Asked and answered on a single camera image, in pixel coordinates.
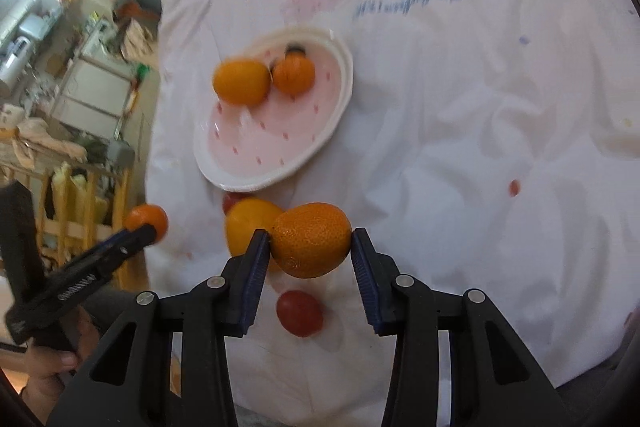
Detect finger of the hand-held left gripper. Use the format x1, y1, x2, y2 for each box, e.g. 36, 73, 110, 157
101, 224, 157, 266
61, 231, 129, 276

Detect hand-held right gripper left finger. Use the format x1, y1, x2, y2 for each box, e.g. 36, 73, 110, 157
47, 229, 273, 427

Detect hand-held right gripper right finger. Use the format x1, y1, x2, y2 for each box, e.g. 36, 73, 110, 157
350, 227, 576, 427

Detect small tangerine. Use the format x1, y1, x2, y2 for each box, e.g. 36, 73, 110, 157
271, 53, 317, 96
124, 204, 169, 244

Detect orange mandarin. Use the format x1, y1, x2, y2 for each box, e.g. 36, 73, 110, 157
270, 202, 353, 279

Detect pink strawberry plate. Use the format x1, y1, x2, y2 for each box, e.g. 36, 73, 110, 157
192, 26, 355, 192

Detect large orange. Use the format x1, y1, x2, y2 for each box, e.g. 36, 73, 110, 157
224, 198, 286, 273
212, 59, 272, 106

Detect person's left hand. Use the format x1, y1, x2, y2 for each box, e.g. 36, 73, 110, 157
19, 308, 99, 405

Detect wooden shelf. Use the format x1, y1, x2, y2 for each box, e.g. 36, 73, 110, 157
0, 127, 132, 294

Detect red cherry tomato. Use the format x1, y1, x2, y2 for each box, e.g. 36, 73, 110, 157
221, 191, 253, 215
276, 289, 325, 338

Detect grey metal box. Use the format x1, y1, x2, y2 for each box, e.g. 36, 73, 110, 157
105, 139, 137, 168

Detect pink hanging cloth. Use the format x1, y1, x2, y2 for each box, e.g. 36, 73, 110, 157
0, 116, 89, 164

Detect white kitchen cabinet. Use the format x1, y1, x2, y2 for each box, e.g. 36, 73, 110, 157
50, 52, 142, 138

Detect white printed blanket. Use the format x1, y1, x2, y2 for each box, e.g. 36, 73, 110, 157
142, 0, 640, 427

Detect person's grey pants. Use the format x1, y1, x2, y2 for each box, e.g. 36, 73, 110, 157
555, 342, 640, 427

